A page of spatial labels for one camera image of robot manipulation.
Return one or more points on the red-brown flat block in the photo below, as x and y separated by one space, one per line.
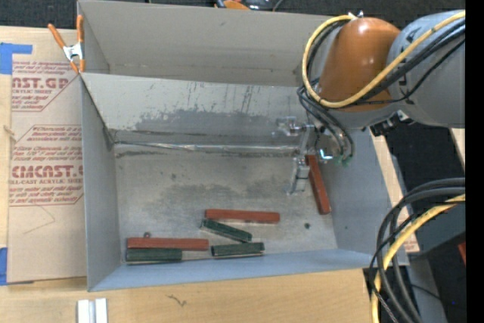
318 185
242 216
166 243

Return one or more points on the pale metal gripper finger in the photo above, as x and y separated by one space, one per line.
288 126
301 176

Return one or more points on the black cylinder on white bracket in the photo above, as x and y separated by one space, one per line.
385 125

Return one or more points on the brown cardboard board red print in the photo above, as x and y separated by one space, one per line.
45 147

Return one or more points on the dark green flat block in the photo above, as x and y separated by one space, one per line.
237 249
153 255
227 231

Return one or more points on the grey metal bin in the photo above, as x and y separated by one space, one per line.
211 177

